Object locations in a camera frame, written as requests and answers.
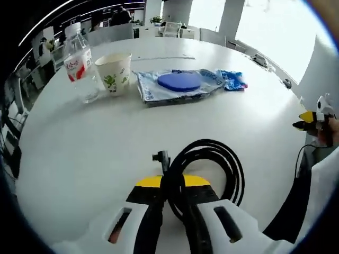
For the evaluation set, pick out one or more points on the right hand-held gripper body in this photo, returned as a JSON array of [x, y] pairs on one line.
[[324, 105]]

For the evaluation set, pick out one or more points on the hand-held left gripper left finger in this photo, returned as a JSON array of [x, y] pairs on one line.
[[148, 195]]

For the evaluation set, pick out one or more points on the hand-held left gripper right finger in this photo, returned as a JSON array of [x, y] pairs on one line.
[[204, 193]]

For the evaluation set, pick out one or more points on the blue tissue packet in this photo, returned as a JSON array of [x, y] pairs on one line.
[[234, 80]]

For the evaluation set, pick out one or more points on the blue plastic wrapper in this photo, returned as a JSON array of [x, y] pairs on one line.
[[148, 90]]

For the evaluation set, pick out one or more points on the blue round pad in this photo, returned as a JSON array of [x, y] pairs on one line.
[[180, 82]]

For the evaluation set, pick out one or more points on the white paper cup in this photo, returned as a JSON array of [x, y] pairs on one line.
[[114, 74]]

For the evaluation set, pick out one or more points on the clear water bottle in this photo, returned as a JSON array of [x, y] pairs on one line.
[[79, 53]]

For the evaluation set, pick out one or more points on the person's right hand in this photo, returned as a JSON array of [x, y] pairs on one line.
[[325, 133]]

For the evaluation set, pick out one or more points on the small black object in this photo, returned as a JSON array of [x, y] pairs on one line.
[[287, 83]]

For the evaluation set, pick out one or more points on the white power strip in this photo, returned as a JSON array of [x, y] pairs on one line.
[[164, 57]]

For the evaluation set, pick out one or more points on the white mesh office chair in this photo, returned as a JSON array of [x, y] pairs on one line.
[[170, 29]]

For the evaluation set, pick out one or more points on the grey chair back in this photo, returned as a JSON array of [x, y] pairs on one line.
[[111, 34]]

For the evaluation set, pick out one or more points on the green potted plant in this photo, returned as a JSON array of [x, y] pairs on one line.
[[156, 20]]

